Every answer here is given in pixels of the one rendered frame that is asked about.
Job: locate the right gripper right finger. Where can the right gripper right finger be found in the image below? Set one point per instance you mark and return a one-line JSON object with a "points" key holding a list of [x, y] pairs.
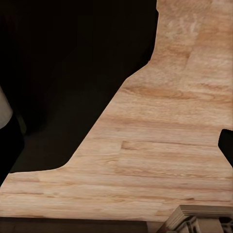
{"points": [[225, 143]]}

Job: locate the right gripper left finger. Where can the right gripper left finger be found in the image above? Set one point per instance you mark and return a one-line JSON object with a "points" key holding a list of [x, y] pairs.
{"points": [[11, 146]]}

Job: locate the wood fireplace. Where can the wood fireplace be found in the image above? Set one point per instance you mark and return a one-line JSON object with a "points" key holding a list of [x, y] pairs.
{"points": [[201, 219]]}

